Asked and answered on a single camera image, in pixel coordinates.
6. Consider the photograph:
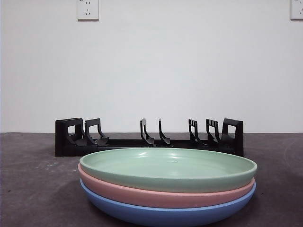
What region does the green plate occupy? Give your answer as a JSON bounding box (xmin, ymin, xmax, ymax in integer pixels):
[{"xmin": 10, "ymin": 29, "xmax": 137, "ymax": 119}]
[{"xmin": 79, "ymin": 148, "xmax": 258, "ymax": 193}]

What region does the pink plate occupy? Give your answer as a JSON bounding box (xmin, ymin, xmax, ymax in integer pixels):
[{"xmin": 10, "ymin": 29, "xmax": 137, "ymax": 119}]
[{"xmin": 77, "ymin": 163, "xmax": 256, "ymax": 209}]

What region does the blue plate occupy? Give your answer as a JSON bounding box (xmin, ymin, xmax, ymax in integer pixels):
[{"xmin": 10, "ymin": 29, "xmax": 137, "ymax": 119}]
[{"xmin": 79, "ymin": 177, "xmax": 257, "ymax": 227}]

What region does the black dish rack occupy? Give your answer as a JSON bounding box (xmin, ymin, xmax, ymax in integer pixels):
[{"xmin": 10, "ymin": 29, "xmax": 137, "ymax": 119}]
[{"xmin": 54, "ymin": 117, "xmax": 244, "ymax": 157}]

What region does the white wall socket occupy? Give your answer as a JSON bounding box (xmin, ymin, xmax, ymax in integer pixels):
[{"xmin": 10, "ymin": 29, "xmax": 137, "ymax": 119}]
[
  {"xmin": 77, "ymin": 0, "xmax": 99, "ymax": 21},
  {"xmin": 290, "ymin": 0, "xmax": 303, "ymax": 20}
]

